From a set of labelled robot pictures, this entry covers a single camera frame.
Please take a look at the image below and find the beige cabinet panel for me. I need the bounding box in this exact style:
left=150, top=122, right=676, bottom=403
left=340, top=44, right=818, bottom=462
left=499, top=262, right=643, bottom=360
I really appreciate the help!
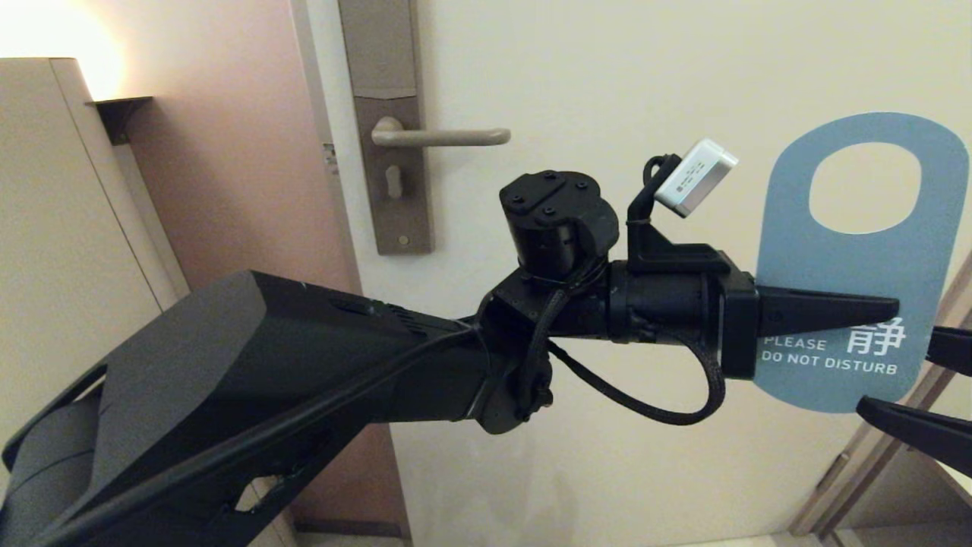
left=0, top=58, right=297, bottom=547

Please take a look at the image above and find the blue and white door hanger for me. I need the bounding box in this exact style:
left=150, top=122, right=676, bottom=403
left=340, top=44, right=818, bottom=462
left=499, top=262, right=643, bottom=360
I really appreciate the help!
left=752, top=112, right=970, bottom=414

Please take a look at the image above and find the beige metal door handle lever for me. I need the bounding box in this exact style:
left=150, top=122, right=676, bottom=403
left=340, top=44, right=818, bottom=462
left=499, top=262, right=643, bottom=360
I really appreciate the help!
left=371, top=116, right=511, bottom=147

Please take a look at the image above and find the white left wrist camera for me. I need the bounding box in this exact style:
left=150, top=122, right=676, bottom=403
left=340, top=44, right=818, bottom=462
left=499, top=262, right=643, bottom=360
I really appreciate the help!
left=655, top=138, right=739, bottom=219

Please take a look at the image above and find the white room door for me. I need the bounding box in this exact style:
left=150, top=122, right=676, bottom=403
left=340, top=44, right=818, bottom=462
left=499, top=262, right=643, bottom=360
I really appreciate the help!
left=308, top=0, right=972, bottom=546

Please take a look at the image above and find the dark wall lamp fixture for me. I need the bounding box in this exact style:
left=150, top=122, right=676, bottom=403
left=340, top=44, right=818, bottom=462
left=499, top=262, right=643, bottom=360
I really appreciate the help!
left=86, top=96, right=154, bottom=145

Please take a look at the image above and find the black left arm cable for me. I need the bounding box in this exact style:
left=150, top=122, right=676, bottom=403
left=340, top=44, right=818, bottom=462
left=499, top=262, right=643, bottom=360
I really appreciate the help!
left=516, top=289, right=726, bottom=426

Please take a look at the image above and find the small metal frame hinge plate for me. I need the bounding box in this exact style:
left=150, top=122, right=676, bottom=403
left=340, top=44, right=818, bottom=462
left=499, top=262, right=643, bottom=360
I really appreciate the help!
left=816, top=454, right=850, bottom=493

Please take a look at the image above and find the bronze door lock plate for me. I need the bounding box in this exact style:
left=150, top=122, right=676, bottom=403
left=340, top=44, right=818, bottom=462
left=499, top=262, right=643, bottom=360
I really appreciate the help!
left=339, top=0, right=435, bottom=255

